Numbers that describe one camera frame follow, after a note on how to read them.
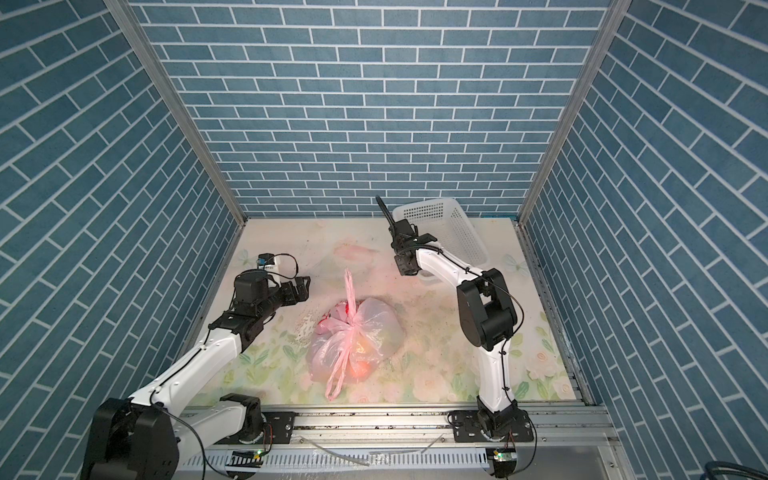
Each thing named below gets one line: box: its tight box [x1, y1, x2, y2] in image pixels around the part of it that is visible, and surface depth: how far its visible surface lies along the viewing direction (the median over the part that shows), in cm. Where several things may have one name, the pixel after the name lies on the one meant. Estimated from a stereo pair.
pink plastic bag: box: [308, 269, 405, 401], surface depth 81 cm
